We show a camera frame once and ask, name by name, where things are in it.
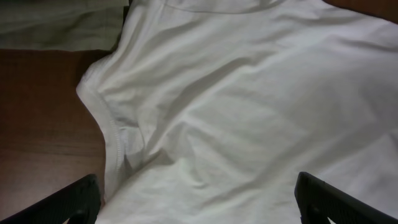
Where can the white robot print t-shirt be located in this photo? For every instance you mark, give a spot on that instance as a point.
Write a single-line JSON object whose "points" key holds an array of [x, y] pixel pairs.
{"points": [[210, 109]]}

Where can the folded khaki trousers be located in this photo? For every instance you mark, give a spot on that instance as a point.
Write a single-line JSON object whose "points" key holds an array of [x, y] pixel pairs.
{"points": [[70, 25]]}

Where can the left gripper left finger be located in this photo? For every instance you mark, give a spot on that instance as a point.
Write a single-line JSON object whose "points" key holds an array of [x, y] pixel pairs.
{"points": [[77, 203]]}

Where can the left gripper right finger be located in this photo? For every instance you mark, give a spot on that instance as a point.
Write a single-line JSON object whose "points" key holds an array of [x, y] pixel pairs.
{"points": [[322, 203]]}

